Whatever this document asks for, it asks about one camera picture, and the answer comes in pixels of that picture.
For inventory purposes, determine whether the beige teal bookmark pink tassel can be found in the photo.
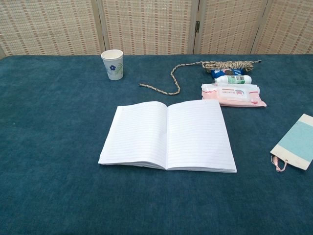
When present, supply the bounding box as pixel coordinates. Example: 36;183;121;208
270;113;313;172

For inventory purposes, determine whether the dark teal felt table cover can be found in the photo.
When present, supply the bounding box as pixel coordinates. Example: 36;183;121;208
0;53;313;235

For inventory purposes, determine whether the pink wet wipes pack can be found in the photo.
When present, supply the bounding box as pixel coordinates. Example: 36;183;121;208
201;83;267;108

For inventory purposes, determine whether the woven folding screen panel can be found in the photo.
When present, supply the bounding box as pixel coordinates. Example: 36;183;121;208
250;0;313;55
194;0;268;55
0;0;102;58
99;0;200;56

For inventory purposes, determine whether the braided beige rope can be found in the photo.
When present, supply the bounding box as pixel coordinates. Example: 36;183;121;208
138;60;262;95

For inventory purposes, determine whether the small white bottle green label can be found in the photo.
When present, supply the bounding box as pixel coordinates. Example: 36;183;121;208
213;74;252;85

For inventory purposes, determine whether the blue cookie packet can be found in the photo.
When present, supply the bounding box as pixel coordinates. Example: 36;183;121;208
210;68;244;79

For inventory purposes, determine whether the white lined notebook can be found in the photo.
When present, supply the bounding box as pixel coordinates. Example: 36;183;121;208
97;99;237;174

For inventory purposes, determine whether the paper cup blue flower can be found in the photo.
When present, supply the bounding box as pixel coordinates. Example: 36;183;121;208
101;49;124;81

